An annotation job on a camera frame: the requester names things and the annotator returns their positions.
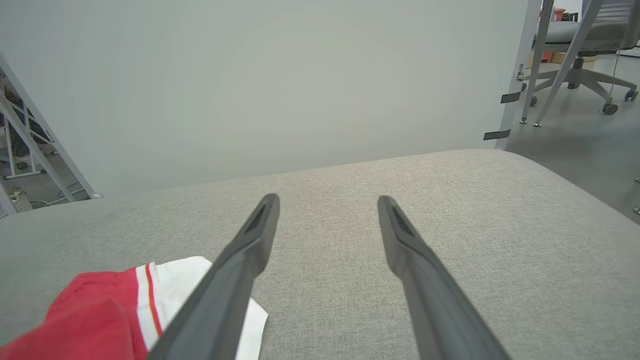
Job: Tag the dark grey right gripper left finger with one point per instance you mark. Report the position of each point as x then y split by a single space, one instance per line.
220 310

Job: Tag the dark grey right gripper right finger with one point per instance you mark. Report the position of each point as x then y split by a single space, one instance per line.
440 320

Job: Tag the red and white garment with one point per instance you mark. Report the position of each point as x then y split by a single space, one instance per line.
90 310

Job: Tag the black tape strip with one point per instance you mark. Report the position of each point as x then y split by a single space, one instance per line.
497 134
511 97

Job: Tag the white partition panel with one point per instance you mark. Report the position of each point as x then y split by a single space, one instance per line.
250 90

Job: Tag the white perforated laundry basket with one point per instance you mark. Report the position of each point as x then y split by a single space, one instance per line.
20 201

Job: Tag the brown cardboard box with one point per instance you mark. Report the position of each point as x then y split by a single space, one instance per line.
558 57

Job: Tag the grey office chair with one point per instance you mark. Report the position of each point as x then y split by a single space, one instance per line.
578 67

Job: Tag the white metal brace frame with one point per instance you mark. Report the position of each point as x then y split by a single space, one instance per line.
76 176

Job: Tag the grey metal table frame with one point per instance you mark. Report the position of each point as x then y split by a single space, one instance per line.
536 60

